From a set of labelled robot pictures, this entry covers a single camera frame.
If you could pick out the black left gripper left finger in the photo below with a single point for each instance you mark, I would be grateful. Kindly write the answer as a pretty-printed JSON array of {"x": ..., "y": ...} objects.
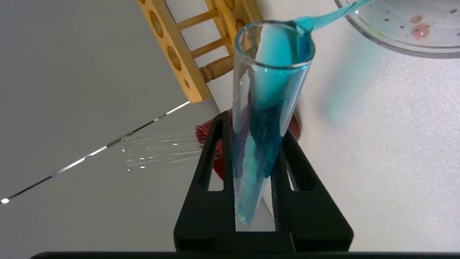
[{"x": 201, "y": 216}]

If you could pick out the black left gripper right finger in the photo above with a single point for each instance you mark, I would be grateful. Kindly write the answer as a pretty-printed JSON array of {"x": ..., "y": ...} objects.
[{"x": 316, "y": 223}]

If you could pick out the dark red cup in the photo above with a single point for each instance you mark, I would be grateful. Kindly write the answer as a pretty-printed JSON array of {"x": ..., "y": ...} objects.
[{"x": 203, "y": 131}]

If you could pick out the test tube with red pigment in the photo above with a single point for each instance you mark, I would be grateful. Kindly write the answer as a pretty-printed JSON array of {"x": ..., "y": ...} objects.
[{"x": 161, "y": 142}]

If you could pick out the wooden test tube rack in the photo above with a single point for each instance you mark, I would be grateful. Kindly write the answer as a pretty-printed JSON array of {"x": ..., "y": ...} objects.
[{"x": 179, "y": 61}]

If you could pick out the clear glass beaker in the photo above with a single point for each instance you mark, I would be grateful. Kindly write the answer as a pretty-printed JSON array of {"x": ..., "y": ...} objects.
[{"x": 413, "y": 39}]

